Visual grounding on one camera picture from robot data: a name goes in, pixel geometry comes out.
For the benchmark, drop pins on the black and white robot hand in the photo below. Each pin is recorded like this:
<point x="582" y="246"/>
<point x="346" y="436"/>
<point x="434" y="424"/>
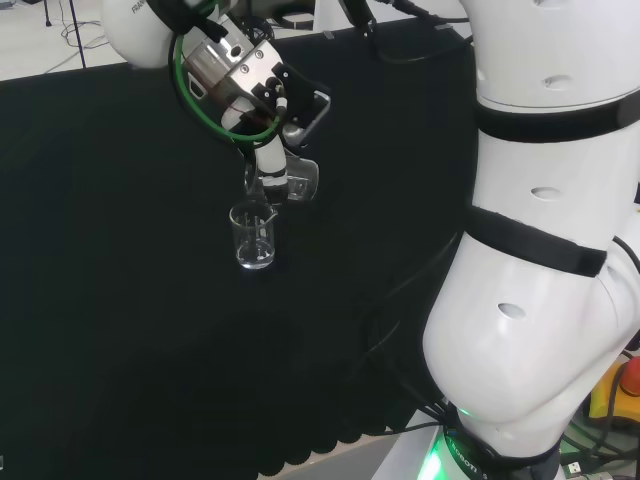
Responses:
<point x="270" y="160"/>

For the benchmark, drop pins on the small clear glass beaker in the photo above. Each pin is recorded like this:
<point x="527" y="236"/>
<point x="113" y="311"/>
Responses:
<point x="252" y="250"/>

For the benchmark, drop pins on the black bench cloth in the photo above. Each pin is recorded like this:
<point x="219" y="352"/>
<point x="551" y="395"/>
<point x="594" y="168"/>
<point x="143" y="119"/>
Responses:
<point x="100" y="300"/>

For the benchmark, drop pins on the large clear glass beaker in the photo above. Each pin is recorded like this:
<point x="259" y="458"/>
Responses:
<point x="302" y="180"/>

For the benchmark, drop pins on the black tripod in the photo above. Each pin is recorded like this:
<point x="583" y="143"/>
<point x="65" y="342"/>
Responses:
<point x="77" y="37"/>

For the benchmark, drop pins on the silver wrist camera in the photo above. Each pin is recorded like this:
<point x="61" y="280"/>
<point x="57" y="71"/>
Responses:
<point x="320" y="112"/>

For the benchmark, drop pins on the yellow stop button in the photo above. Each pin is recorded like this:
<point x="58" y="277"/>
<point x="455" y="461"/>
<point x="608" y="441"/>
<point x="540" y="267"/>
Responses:
<point x="602" y="400"/>

